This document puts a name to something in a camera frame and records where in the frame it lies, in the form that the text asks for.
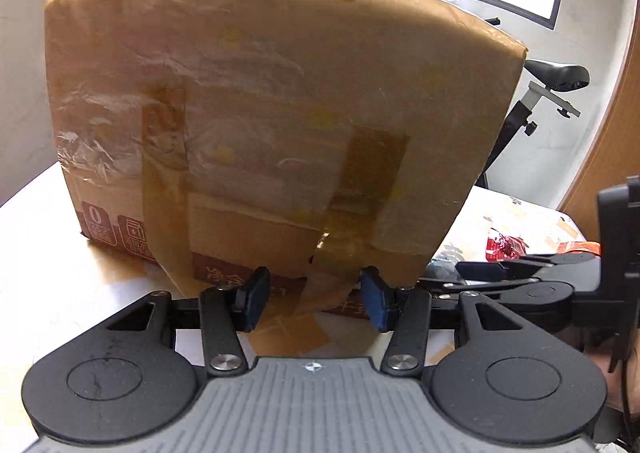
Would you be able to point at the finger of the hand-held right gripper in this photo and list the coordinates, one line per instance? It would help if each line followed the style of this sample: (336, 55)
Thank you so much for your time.
(525, 295)
(550, 267)

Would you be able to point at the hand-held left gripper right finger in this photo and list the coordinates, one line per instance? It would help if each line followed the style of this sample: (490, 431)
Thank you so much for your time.
(375, 300)

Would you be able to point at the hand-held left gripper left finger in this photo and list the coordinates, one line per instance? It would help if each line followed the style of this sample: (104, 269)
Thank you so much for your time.
(255, 300)

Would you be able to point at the plastic lined cardboard box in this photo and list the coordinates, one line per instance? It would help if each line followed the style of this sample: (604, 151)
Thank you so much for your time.
(250, 108)

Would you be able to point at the orange red snack packet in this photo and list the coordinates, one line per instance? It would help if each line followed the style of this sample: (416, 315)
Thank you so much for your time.
(580, 248)

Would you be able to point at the shiny red snack packet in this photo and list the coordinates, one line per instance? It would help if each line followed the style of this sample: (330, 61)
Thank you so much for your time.
(505, 244)

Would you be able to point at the black exercise bike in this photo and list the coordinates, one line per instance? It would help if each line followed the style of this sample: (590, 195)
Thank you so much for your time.
(555, 75)

